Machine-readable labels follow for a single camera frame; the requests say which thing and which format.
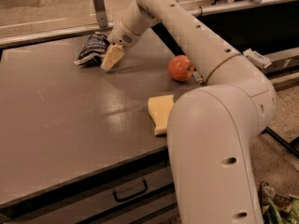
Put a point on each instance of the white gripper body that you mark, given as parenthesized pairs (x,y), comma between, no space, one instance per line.
(120,34)

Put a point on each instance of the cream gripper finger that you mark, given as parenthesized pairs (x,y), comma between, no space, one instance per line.
(114,53)

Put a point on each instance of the blue chip bag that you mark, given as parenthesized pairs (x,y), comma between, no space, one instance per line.
(93,51)

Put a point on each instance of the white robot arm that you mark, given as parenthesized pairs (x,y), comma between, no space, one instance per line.
(209,128)

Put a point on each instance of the yellow wavy sponge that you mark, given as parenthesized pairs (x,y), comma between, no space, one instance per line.
(159,108)

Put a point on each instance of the red apple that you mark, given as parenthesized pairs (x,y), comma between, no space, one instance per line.
(180,68)

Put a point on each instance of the small white packet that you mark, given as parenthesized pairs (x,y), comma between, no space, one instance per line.
(257,59)

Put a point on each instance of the black metal floor bar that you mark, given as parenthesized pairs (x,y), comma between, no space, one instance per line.
(292,146)

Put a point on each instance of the left metal bracket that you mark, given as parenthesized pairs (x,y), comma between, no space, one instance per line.
(100,12)

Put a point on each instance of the grey metal ledge rail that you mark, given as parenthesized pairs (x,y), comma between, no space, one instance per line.
(283,61)

